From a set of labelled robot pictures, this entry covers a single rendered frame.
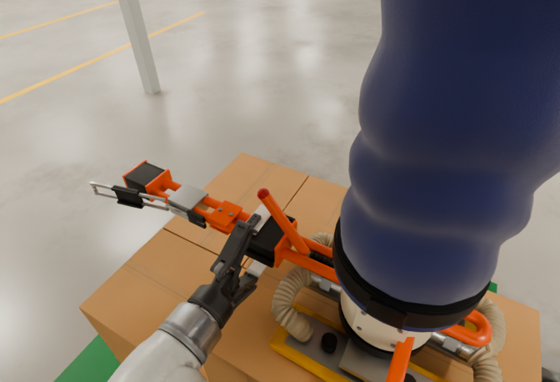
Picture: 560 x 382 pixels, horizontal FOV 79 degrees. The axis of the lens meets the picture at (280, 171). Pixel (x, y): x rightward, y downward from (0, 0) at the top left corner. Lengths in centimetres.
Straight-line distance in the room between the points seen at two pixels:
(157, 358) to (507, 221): 46
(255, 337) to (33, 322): 158
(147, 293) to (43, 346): 84
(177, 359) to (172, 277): 80
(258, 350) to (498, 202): 52
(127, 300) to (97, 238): 107
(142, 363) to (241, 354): 24
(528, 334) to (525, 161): 59
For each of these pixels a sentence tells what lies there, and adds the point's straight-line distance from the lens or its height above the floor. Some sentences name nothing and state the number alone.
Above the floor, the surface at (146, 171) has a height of 110.
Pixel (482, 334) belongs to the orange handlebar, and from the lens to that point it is 67.
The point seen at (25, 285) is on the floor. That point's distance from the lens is 235.
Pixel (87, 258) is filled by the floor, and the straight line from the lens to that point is 229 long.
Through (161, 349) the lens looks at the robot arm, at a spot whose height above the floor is 113.
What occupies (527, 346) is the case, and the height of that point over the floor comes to 94.
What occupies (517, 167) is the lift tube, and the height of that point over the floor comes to 144.
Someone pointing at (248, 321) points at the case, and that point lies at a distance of 76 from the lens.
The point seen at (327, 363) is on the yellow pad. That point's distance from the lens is 70.
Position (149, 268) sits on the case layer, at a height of 54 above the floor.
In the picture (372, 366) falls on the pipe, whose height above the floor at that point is 100.
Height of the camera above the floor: 163
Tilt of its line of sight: 40 degrees down
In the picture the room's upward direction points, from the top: straight up
